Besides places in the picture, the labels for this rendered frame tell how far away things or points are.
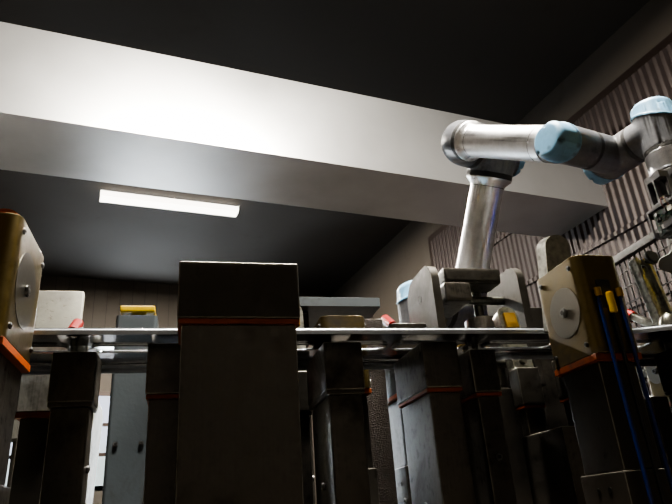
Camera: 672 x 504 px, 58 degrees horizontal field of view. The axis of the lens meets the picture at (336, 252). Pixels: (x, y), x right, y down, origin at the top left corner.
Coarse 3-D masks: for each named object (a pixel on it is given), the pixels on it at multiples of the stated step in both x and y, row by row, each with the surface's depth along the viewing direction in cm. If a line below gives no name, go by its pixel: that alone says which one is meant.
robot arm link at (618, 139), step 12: (612, 144) 117; (624, 144) 116; (612, 156) 117; (624, 156) 117; (636, 156) 116; (600, 168) 118; (612, 168) 119; (624, 168) 119; (600, 180) 123; (612, 180) 124
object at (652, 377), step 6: (648, 366) 114; (654, 366) 112; (648, 372) 114; (654, 372) 112; (648, 378) 114; (654, 378) 112; (654, 384) 112; (660, 384) 111; (654, 390) 112; (660, 390) 111; (654, 396) 112; (666, 396) 109
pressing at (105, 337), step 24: (48, 336) 70; (96, 336) 72; (120, 336) 72; (144, 336) 73; (168, 336) 74; (312, 336) 78; (336, 336) 79; (360, 336) 79; (384, 336) 80; (408, 336) 81; (432, 336) 82; (456, 336) 83; (480, 336) 83; (504, 336) 84; (528, 336) 85; (648, 336) 90; (48, 360) 80; (120, 360) 82; (144, 360) 83; (384, 360) 93; (648, 360) 105
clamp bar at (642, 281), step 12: (648, 252) 118; (636, 264) 119; (648, 264) 119; (636, 276) 119; (648, 276) 119; (648, 288) 116; (660, 288) 117; (648, 300) 116; (660, 300) 117; (660, 312) 114
